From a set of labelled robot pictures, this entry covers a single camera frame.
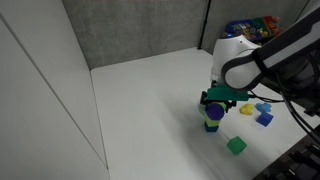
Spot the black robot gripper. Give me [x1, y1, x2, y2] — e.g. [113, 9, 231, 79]
[200, 91, 237, 113]

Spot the purple ball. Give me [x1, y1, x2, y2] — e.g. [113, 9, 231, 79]
[205, 103, 224, 120]

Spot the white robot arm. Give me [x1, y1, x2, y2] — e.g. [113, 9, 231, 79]
[210, 4, 320, 91]

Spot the lime green small cube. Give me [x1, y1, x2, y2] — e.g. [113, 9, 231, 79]
[205, 118, 221, 127]

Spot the dark blue small cube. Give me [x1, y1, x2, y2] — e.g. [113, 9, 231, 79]
[204, 123, 219, 132]

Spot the yellow rubber toy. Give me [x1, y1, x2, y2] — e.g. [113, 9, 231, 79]
[239, 103, 254, 115]

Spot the green foam cube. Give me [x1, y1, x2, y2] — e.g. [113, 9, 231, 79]
[227, 136, 247, 155]

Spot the light blue rubber toy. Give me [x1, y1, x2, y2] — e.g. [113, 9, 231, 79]
[255, 103, 271, 113]

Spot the blue foam cube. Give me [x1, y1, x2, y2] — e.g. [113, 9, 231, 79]
[256, 112, 273, 127]

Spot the colourful toy storage shelf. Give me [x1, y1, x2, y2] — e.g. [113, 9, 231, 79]
[222, 16, 283, 45]

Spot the green camera mount on wrist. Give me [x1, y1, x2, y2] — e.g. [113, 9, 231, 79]
[207, 86, 249, 101]

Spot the black camera stand pole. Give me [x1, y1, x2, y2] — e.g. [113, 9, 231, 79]
[197, 0, 212, 50]

